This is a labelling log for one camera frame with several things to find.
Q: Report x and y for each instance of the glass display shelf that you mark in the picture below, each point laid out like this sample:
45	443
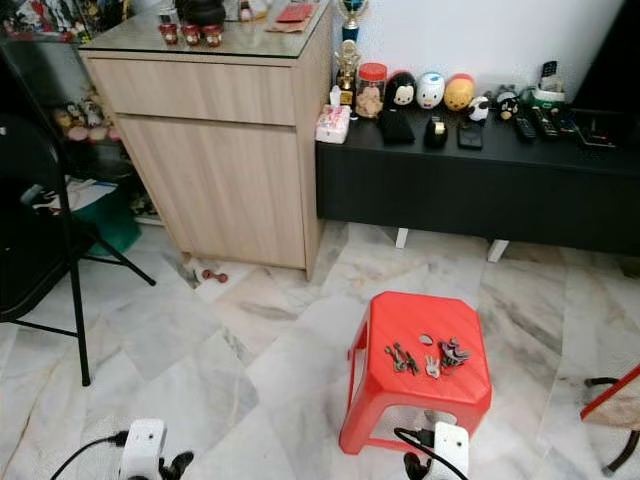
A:
75	115

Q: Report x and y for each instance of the white round figurine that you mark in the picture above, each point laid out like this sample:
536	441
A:
430	90

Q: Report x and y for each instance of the light wooden cabinet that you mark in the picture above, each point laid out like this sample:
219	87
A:
220	175

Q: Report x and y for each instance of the small black flat pouch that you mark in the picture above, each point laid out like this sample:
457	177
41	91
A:
470	135

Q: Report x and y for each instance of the black folding chair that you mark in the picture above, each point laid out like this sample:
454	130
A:
30	260

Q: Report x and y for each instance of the black tv console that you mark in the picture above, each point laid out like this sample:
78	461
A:
460	190

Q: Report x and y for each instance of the black remote control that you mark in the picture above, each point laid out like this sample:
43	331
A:
546	122
524	127

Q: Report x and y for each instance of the gold blue trophy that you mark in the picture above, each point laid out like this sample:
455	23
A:
349	62

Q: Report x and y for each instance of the red-lidded glass jar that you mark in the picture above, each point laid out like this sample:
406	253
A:
372	95

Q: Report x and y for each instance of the small red dumbbell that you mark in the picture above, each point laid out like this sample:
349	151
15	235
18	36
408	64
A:
214	275

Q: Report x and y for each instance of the teal green bag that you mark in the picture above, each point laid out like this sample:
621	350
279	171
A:
112	220

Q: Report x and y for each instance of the black white figurine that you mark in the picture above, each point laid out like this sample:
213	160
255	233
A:
506	103

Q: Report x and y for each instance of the pink tissue pack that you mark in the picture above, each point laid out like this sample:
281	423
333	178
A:
332	124

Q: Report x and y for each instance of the red packet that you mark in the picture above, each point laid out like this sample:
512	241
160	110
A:
293	14

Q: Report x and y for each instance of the red plastic stool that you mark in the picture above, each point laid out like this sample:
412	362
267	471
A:
400	395

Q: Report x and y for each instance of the black wallet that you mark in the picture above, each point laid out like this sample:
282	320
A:
396	127

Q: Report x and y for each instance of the green white phone cradle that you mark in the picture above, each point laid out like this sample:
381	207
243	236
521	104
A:
548	92

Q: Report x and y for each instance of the black flat box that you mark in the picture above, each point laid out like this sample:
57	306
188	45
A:
597	132

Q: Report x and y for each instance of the black television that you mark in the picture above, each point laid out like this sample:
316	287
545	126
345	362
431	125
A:
610	50

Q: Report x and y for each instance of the black mouse figurine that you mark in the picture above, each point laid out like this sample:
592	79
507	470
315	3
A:
400	90

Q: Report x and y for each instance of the black round pot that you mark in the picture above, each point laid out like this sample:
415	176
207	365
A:
202	10

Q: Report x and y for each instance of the small panda figurine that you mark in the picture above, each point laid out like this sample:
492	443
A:
479	108

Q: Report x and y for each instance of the small red jar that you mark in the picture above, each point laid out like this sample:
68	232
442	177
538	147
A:
192	35
169	33
213	36

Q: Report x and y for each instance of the marble folding table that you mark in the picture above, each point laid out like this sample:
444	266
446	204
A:
615	395

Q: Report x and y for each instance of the orange yellow round figurine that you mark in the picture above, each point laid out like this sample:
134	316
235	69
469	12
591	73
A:
459	92

